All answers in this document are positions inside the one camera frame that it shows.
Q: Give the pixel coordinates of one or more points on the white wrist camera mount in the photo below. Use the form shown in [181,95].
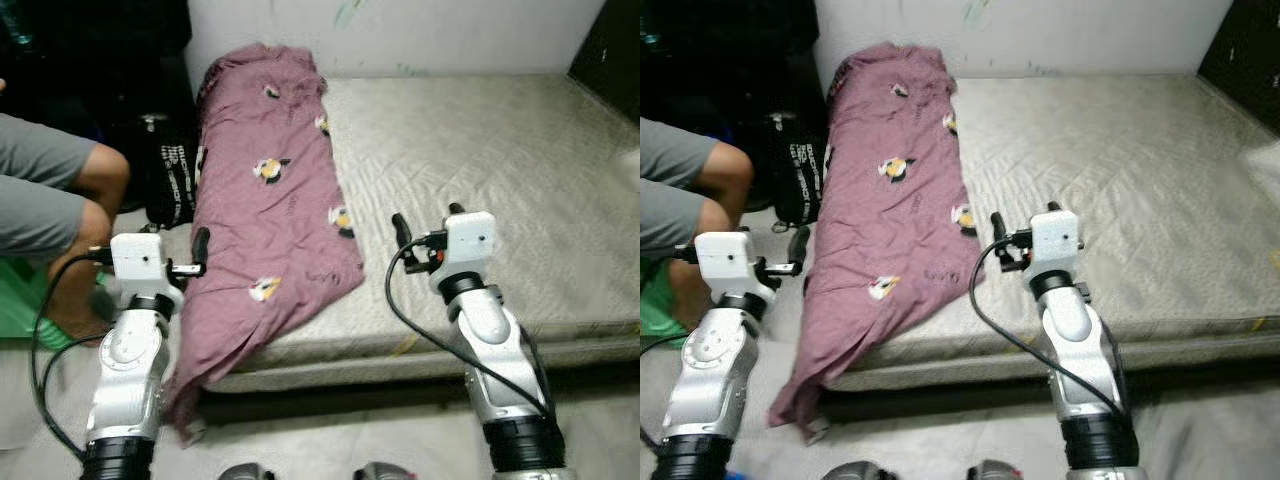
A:
[140,262]
[730,262]
[470,245]
[1058,240]

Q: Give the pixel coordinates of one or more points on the black bag white print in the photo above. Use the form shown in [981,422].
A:
[800,170]
[175,170]

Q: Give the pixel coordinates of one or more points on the green plastic stool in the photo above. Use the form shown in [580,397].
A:
[655,310]
[25,300]

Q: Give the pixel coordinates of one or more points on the white quilted mattress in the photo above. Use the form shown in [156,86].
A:
[480,200]
[1100,200]

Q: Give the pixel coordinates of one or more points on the grey robot foot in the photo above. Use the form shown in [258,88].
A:
[385,472]
[852,472]
[995,472]
[245,472]

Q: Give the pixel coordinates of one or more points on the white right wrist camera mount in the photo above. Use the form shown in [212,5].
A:
[470,245]
[1058,240]

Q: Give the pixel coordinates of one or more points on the person in grey shorts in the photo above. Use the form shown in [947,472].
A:
[670,180]
[40,180]

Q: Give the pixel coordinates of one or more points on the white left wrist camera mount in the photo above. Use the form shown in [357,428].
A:
[730,262]
[140,262]

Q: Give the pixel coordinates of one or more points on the grey robot right foot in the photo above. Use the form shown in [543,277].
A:
[995,472]
[385,472]

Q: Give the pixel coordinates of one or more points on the black tufted headboard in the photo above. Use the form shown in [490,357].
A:
[615,50]
[1245,45]

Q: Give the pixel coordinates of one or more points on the grey robot left foot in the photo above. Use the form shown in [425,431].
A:
[852,472]
[245,472]

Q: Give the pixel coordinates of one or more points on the maroon cartoon print blanket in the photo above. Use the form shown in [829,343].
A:
[260,220]
[880,220]

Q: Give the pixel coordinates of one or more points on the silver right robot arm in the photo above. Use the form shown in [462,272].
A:
[495,340]
[1075,335]

